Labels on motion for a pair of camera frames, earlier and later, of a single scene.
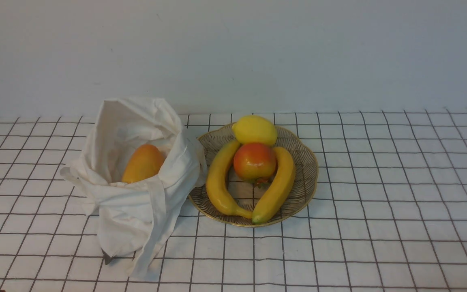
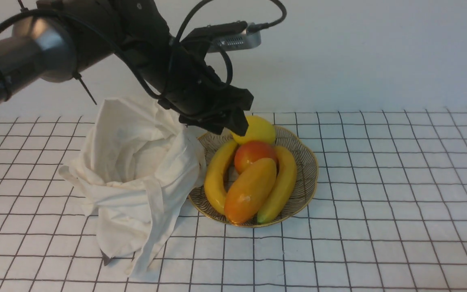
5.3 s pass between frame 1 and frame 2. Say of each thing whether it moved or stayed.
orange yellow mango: moved
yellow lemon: stayed
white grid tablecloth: stayed
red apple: stayed
